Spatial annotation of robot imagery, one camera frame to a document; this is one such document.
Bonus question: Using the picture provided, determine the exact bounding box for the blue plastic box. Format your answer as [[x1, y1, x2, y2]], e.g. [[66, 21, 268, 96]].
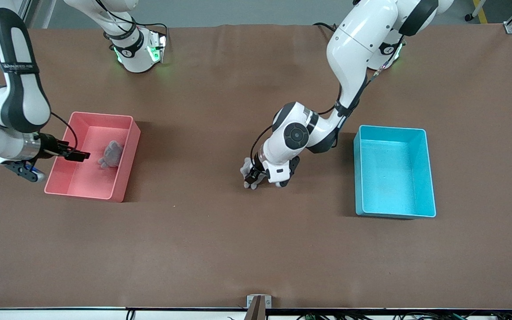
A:
[[353, 124, 437, 219]]

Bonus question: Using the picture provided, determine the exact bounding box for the pink plastic box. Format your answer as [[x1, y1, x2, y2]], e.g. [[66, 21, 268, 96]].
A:
[[44, 111, 141, 203]]

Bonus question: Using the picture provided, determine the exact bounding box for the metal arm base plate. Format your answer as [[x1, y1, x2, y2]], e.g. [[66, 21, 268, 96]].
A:
[[147, 30, 168, 64]]

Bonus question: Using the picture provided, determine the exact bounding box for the gray plush toy white face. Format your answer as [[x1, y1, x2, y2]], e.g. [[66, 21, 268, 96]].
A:
[[240, 158, 269, 190]]

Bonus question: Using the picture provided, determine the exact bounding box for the black right arm base cable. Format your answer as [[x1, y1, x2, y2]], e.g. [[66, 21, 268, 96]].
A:
[[95, 0, 169, 40]]

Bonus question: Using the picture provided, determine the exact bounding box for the plain gray plush toy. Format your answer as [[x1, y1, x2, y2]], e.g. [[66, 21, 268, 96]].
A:
[[97, 140, 125, 169]]

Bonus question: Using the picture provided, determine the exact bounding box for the gray metal table-edge bracket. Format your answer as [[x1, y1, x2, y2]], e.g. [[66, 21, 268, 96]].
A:
[[245, 294, 272, 320]]

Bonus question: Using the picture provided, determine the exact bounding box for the white stand leg with caster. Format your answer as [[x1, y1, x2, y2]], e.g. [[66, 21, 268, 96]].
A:
[[464, 0, 488, 22]]

